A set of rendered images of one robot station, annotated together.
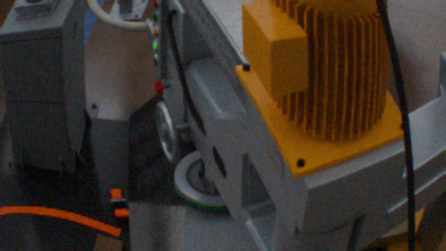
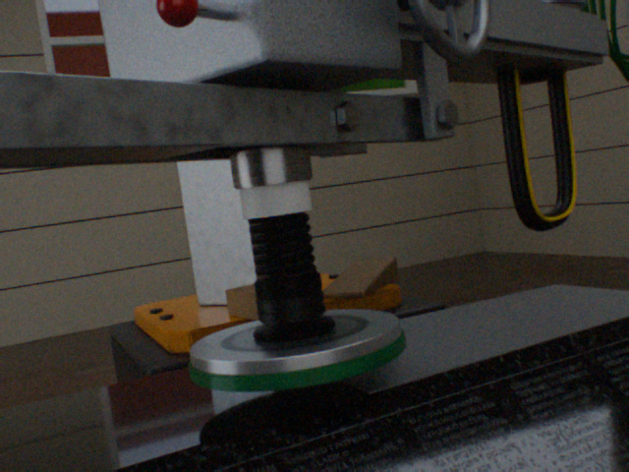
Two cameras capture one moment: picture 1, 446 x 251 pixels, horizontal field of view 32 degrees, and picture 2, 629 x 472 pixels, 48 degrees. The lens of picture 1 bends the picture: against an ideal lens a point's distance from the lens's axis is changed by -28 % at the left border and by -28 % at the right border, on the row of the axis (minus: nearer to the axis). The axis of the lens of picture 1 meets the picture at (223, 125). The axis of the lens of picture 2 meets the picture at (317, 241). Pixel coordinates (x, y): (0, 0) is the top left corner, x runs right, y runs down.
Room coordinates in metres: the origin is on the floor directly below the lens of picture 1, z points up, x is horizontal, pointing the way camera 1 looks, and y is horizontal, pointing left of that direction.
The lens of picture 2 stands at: (2.25, 0.66, 1.00)
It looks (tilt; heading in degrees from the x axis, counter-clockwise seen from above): 4 degrees down; 241
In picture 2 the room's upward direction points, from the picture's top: 8 degrees counter-clockwise
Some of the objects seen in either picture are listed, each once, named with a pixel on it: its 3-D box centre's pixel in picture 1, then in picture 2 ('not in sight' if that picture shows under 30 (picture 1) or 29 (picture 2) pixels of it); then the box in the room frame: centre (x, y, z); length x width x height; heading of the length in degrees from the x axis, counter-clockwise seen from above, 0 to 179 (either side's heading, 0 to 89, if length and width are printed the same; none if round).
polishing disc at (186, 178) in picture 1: (214, 177); (295, 337); (1.93, 0.02, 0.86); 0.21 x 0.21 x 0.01
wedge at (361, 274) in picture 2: not in sight; (359, 276); (1.46, -0.59, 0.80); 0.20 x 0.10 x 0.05; 33
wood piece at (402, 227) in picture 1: (388, 229); (271, 300); (1.69, -0.53, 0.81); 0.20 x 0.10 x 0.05; 91
